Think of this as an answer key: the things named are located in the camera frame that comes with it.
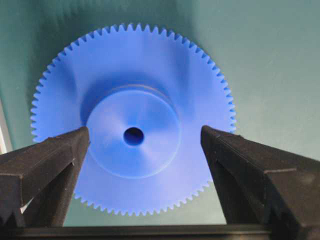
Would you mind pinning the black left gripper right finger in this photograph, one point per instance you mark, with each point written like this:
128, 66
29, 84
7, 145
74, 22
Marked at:
260, 184

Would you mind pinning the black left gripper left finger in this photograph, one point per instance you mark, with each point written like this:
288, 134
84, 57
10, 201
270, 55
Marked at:
37, 182

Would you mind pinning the small blue plastic gear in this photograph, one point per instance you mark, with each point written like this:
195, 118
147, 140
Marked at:
144, 94

